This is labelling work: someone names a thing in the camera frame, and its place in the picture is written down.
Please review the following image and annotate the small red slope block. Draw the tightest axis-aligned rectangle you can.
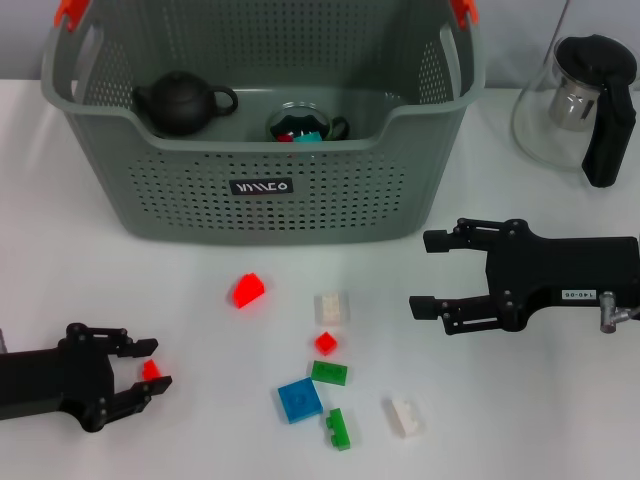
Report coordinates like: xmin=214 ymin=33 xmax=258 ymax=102
xmin=139 ymin=358 xmax=164 ymax=383

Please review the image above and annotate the bright red slope block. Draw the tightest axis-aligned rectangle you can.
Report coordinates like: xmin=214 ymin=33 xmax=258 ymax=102
xmin=232 ymin=272 xmax=267 ymax=310

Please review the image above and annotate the white building block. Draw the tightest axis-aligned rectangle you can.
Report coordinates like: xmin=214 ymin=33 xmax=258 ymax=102
xmin=383 ymin=394 xmax=426 ymax=440
xmin=313 ymin=290 xmax=350 ymax=327

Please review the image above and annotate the black clay teapot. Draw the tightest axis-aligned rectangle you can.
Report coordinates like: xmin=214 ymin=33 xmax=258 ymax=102
xmin=132 ymin=71 xmax=240 ymax=139

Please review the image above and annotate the green flat rectangular block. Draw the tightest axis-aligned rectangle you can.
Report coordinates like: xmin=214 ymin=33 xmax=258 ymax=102
xmin=310 ymin=359 xmax=350 ymax=387

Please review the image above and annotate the small red square block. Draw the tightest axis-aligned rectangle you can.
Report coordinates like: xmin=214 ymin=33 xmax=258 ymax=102
xmin=313 ymin=330 xmax=339 ymax=356

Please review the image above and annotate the grey perforated storage bin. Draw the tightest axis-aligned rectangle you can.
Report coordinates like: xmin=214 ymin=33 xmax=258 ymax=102
xmin=38 ymin=0 xmax=486 ymax=249

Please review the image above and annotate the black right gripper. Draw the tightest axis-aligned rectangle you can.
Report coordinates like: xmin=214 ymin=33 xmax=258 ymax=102
xmin=409 ymin=217 xmax=640 ymax=337

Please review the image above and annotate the green notched small block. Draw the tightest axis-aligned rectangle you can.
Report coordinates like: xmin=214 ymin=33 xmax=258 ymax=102
xmin=323 ymin=407 xmax=354 ymax=452

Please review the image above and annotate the glass pitcher black handle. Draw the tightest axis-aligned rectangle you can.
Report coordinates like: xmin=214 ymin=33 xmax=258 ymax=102
xmin=509 ymin=33 xmax=639 ymax=190

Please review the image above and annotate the right wrist silver connector plug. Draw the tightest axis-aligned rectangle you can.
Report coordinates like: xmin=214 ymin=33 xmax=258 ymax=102
xmin=598 ymin=290 xmax=640 ymax=334

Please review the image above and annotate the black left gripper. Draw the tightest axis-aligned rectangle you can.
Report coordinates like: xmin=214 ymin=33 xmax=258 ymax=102
xmin=0 ymin=323 xmax=174 ymax=434

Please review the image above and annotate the blue square flat block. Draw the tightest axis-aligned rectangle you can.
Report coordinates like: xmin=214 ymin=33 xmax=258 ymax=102
xmin=276 ymin=377 xmax=324 ymax=425

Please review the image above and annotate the glass teacup black sleeve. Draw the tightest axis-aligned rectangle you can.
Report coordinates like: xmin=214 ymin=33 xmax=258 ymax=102
xmin=266 ymin=99 xmax=351 ymax=145

